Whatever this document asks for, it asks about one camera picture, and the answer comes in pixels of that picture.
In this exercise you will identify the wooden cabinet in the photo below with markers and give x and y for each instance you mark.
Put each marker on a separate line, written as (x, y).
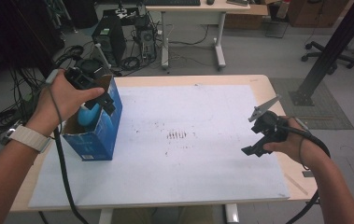
(318, 12)

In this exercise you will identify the blue cardboard box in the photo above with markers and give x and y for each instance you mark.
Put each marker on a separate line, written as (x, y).
(100, 137)

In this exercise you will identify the black curtain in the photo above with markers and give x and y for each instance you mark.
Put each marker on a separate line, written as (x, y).
(16, 34)

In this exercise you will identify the black metal post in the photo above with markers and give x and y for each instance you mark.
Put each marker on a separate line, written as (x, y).
(330, 53)

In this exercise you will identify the white legged desk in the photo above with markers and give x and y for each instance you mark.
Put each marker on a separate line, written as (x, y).
(193, 18)

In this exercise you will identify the white table leg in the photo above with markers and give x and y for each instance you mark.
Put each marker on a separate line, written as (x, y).
(106, 216)
(231, 214)

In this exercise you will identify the grey tape strip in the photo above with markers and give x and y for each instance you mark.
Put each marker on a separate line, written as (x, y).
(308, 174)

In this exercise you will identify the beige band wristwatch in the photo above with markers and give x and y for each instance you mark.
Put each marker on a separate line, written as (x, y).
(30, 137)

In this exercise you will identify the open computer case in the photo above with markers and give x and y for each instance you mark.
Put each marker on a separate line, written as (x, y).
(146, 43)

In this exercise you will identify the black keyboard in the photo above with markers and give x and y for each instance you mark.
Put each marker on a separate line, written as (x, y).
(171, 2)

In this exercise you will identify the black office chair base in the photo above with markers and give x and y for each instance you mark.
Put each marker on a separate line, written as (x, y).
(327, 54)

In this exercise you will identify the blue dish soap bottle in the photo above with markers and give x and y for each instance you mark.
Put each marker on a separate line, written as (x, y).
(88, 115)

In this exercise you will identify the black computer mouse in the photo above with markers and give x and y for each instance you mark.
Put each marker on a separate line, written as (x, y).
(210, 2)

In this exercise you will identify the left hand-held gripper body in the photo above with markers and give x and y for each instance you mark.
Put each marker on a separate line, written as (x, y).
(78, 79)

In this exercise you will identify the brown cardboard box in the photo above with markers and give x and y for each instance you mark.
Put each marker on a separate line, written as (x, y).
(246, 17)

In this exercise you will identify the black computer tower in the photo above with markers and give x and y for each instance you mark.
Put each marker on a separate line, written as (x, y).
(110, 34)

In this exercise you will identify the person's right hand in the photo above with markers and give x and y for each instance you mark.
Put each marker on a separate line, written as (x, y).
(294, 144)

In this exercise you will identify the grey floor mat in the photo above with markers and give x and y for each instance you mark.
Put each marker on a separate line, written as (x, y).
(324, 112)

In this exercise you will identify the white foam mat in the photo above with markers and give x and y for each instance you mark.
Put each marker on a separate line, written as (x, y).
(196, 155)

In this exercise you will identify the person's left hand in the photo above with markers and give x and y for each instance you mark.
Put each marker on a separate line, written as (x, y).
(59, 102)

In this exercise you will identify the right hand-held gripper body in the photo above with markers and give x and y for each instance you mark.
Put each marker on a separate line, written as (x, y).
(271, 126)

